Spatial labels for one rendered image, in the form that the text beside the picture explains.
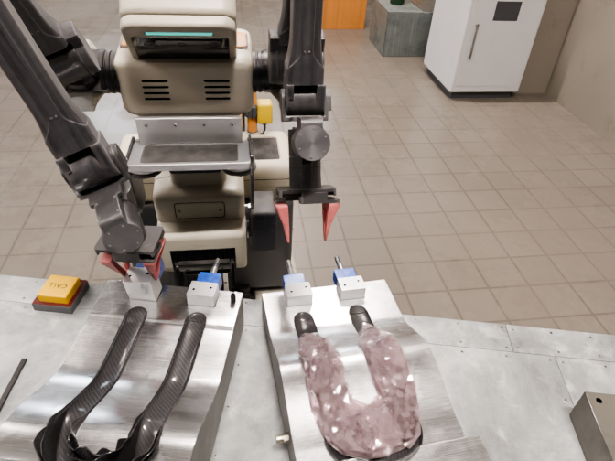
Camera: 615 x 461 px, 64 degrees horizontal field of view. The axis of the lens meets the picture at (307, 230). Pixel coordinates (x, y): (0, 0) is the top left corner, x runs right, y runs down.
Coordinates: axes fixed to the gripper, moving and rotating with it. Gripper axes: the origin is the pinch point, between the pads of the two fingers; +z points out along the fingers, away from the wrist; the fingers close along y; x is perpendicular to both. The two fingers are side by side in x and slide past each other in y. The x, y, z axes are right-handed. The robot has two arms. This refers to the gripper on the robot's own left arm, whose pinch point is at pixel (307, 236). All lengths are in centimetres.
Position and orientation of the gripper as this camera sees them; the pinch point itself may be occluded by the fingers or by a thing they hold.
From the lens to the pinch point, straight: 90.4
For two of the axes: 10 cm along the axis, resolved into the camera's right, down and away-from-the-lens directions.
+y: 9.9, -0.5, 1.4
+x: -1.5, -1.9, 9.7
